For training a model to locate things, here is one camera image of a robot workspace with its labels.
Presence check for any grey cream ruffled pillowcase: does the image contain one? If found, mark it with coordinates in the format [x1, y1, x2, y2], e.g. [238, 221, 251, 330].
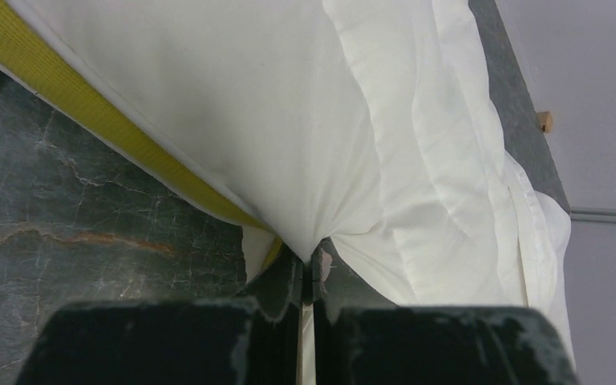
[324, 1, 573, 357]

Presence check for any small wooden block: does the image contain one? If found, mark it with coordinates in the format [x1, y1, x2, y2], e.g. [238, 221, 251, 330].
[537, 111, 553, 133]

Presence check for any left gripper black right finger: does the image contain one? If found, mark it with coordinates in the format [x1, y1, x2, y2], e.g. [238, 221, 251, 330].
[310, 239, 578, 384]

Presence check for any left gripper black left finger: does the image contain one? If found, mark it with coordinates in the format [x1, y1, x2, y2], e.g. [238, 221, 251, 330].
[17, 247, 303, 384]

